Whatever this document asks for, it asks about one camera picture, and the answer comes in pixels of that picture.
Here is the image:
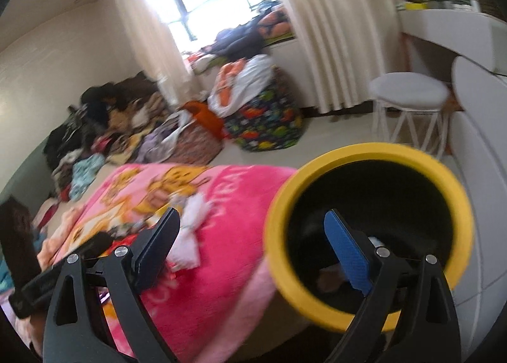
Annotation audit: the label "brown patterned cloth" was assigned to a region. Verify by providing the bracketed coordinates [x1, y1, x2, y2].
[168, 125, 224, 165]

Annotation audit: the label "dinosaur print laundry bag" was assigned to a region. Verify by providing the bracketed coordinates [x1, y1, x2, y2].
[222, 66, 304, 152]

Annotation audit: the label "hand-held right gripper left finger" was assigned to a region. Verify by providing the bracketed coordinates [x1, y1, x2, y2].
[43, 208, 181, 363]

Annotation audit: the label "clothes on window sill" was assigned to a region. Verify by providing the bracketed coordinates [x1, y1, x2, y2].
[184, 0, 298, 70]

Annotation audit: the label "white and orange clothes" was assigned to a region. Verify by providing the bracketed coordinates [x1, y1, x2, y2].
[208, 55, 276, 110]

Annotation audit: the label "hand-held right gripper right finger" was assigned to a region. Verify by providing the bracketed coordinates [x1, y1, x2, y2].
[324, 208, 466, 363]

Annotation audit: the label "narrow cream curtain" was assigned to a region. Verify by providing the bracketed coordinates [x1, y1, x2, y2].
[107, 0, 195, 98]

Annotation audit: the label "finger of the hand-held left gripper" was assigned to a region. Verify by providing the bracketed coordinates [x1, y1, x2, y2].
[43, 231, 115, 288]

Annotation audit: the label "yellow trash bin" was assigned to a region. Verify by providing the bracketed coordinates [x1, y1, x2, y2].
[263, 142, 476, 334]

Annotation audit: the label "pile of clothes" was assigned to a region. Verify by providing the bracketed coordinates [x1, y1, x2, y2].
[42, 72, 191, 205]

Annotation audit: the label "pink printed blanket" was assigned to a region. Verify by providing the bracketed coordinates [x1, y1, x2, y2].
[0, 163, 298, 363]

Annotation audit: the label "wide cream curtain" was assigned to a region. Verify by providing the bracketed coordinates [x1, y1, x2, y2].
[263, 0, 448, 114]

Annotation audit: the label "white round stool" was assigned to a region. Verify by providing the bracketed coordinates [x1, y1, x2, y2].
[368, 72, 450, 158]

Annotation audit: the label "white vanity desk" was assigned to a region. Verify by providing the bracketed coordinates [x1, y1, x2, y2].
[398, 8, 507, 78]

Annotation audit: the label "white tissue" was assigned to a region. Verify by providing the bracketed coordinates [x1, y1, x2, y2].
[168, 192, 216, 269]

